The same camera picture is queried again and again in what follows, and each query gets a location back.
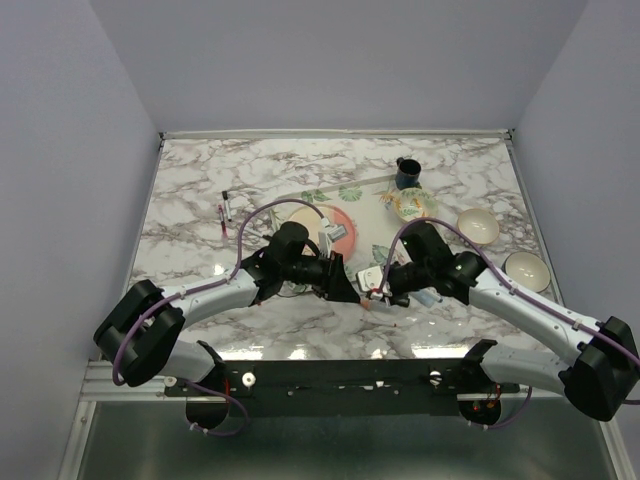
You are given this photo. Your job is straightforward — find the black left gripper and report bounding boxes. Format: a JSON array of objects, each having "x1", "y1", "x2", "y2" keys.
[{"x1": 281, "y1": 250, "x2": 361, "y2": 304}]

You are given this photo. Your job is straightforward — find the light blue highlighter pen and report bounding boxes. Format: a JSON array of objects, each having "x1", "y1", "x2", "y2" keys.
[{"x1": 411, "y1": 289, "x2": 443, "y2": 308}]

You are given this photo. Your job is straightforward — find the pink red pen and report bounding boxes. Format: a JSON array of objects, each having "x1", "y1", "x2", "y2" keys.
[{"x1": 217, "y1": 204, "x2": 228, "y2": 241}]

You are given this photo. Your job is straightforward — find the white marker black cap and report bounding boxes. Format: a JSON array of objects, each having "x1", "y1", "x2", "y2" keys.
[{"x1": 222, "y1": 190, "x2": 233, "y2": 222}]

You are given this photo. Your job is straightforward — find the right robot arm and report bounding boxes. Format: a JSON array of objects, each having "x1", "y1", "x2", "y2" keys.
[{"x1": 381, "y1": 218, "x2": 639, "y2": 422}]

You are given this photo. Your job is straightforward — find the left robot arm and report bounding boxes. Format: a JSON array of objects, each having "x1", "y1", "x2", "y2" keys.
[{"x1": 93, "y1": 222, "x2": 360, "y2": 395}]

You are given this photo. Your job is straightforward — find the cream and pink plate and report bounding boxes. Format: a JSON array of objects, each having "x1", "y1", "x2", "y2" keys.
[{"x1": 287, "y1": 204, "x2": 357, "y2": 261}]

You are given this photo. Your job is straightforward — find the floral orange rimmed bowl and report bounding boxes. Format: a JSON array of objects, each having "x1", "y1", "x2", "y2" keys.
[{"x1": 392, "y1": 188, "x2": 438, "y2": 223}]

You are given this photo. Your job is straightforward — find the floral serving tray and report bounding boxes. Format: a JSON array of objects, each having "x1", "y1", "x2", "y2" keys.
[{"x1": 281, "y1": 174, "x2": 405, "y2": 280}]

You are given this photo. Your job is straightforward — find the white orange rimmed bowl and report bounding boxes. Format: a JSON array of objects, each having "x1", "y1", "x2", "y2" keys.
[{"x1": 457, "y1": 208, "x2": 500, "y2": 245}]

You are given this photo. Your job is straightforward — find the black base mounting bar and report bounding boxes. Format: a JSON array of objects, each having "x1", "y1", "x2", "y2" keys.
[{"x1": 164, "y1": 341, "x2": 520, "y2": 425}]

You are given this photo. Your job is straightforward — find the dark blue mug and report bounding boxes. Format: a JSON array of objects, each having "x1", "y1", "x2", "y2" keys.
[{"x1": 395, "y1": 157, "x2": 422, "y2": 190}]

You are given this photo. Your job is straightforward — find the blue striped white bowl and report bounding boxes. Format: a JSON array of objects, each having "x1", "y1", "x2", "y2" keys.
[{"x1": 502, "y1": 251, "x2": 551, "y2": 293}]

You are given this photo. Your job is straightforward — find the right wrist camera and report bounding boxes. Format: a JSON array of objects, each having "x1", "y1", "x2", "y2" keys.
[{"x1": 355, "y1": 265, "x2": 389, "y2": 301}]

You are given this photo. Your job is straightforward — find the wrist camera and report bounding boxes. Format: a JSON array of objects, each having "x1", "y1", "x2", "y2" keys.
[
  {"x1": 355, "y1": 265, "x2": 389, "y2": 301},
  {"x1": 318, "y1": 224, "x2": 348, "y2": 257}
]

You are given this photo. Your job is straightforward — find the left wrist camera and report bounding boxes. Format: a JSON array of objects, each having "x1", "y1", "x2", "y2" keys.
[{"x1": 318, "y1": 224, "x2": 348, "y2": 257}]

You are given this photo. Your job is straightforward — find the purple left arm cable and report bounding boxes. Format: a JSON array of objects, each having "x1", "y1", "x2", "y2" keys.
[{"x1": 112, "y1": 198, "x2": 331, "y2": 386}]

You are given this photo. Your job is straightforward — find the aluminium frame rail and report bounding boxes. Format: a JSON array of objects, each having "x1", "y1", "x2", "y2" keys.
[{"x1": 79, "y1": 359, "x2": 171, "y2": 401}]

